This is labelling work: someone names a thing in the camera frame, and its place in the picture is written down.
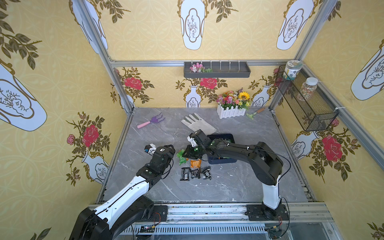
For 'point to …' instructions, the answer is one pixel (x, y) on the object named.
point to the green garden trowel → (251, 115)
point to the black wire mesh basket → (313, 108)
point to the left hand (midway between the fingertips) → (168, 146)
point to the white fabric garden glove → (196, 124)
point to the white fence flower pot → (233, 104)
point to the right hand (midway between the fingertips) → (185, 151)
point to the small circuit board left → (147, 228)
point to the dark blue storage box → (229, 138)
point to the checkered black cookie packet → (206, 171)
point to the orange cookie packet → (195, 163)
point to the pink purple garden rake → (155, 119)
